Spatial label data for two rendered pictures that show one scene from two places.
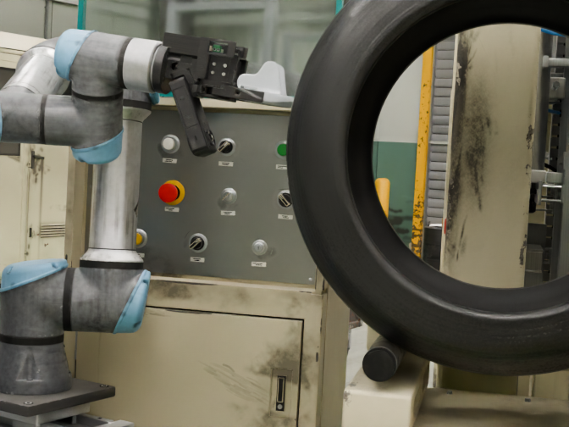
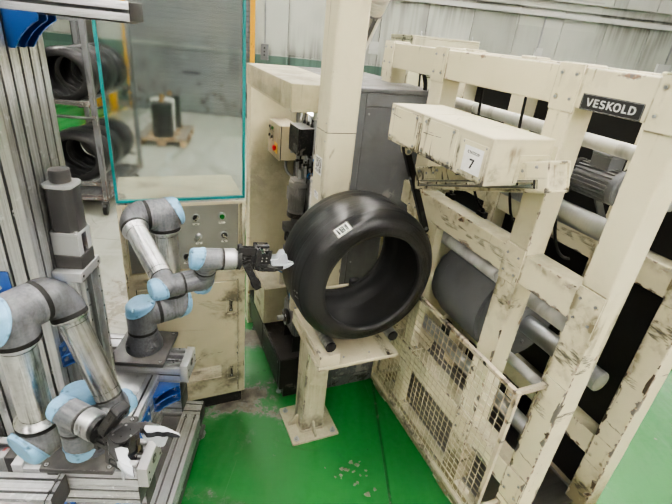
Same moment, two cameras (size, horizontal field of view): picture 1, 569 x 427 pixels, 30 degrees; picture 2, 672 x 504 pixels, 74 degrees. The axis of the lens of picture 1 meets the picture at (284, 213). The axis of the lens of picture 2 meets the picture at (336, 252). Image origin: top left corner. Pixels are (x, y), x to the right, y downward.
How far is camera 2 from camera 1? 114 cm
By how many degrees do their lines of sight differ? 42
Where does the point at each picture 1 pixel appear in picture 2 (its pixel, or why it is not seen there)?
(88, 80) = (207, 271)
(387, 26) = (340, 252)
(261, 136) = (211, 211)
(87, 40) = (206, 257)
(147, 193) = not seen: hidden behind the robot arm
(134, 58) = (230, 262)
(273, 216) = (219, 241)
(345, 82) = (325, 272)
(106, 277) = (177, 302)
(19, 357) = (145, 342)
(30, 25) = not seen: outside the picture
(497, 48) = not seen: hidden behind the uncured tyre
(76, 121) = (200, 284)
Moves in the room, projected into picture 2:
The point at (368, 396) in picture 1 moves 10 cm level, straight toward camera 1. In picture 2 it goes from (327, 357) to (340, 373)
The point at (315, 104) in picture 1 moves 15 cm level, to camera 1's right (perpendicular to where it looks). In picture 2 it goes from (314, 280) to (349, 271)
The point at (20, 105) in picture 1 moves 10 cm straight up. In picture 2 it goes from (176, 285) to (174, 258)
